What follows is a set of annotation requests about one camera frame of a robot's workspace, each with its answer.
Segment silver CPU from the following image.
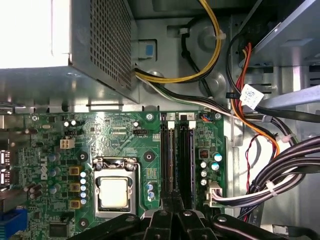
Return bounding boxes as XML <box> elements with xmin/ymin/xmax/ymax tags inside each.
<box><xmin>98</xmin><ymin>176</ymin><xmax>131</xmax><ymax>210</ymax></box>

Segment white cable label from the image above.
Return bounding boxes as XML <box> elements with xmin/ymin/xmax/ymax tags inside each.
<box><xmin>239</xmin><ymin>83</ymin><xmax>265</xmax><ymax>110</ymax></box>

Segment grey metal drive cage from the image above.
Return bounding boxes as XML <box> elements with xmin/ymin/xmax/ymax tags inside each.
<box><xmin>236</xmin><ymin>0</ymin><xmax>320</xmax><ymax>111</ymax></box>

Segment yellow black power cable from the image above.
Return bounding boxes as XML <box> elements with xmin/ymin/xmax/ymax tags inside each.
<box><xmin>133</xmin><ymin>0</ymin><xmax>223</xmax><ymax>85</ymax></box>

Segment blue release tab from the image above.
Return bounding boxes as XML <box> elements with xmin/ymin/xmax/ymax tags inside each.
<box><xmin>136</xmin><ymin>40</ymin><xmax>158</xmax><ymax>60</ymax></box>

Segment black RAM slot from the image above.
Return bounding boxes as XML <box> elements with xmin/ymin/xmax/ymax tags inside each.
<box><xmin>160</xmin><ymin>113</ymin><xmax>169</xmax><ymax>201</ymax></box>
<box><xmin>179</xmin><ymin>113</ymin><xmax>190</xmax><ymax>211</ymax></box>

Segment RAM slot white latches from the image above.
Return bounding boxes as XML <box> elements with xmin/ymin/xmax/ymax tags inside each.
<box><xmin>167</xmin><ymin>112</ymin><xmax>176</xmax><ymax>193</ymax></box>

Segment main power wire bundle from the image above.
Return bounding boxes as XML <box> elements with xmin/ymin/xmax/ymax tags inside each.
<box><xmin>134</xmin><ymin>71</ymin><xmax>320</xmax><ymax>218</ymax></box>

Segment orange red yellow wires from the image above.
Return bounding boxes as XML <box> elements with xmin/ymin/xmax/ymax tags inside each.
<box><xmin>229</xmin><ymin>42</ymin><xmax>281</xmax><ymax>161</ymax></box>

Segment red black twisted wire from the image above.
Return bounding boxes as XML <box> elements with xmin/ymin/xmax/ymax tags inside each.
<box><xmin>244</xmin><ymin>133</ymin><xmax>263</xmax><ymax>196</ymax></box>

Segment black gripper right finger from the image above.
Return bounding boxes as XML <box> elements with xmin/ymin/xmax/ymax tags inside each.
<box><xmin>174</xmin><ymin>189</ymin><xmax>280</xmax><ymax>240</ymax></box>

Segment grey power supply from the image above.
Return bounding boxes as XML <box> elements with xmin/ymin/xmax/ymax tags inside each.
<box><xmin>0</xmin><ymin>0</ymin><xmax>141</xmax><ymax>105</ymax></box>

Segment white four-pin connector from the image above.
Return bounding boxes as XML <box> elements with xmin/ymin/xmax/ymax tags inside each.
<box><xmin>59</xmin><ymin>138</ymin><xmax>74</xmax><ymax>150</ymax></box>

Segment blue VGA port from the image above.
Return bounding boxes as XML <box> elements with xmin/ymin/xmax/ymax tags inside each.
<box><xmin>0</xmin><ymin>206</ymin><xmax>29</xmax><ymax>240</ymax></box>

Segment green motherboard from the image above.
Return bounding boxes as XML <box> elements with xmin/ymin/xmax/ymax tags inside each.
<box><xmin>0</xmin><ymin>111</ymin><xmax>227</xmax><ymax>240</ymax></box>

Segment wire locking lever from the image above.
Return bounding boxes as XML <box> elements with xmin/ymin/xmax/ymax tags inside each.
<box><xmin>92</xmin><ymin>156</ymin><xmax>141</xmax><ymax>217</ymax></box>

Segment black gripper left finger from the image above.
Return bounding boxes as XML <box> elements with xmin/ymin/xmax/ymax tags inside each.
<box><xmin>72</xmin><ymin>189</ymin><xmax>176</xmax><ymax>240</ymax></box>

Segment thin black cable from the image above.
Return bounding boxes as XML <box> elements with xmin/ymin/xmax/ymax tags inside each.
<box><xmin>179</xmin><ymin>31</ymin><xmax>213</xmax><ymax>97</ymax></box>

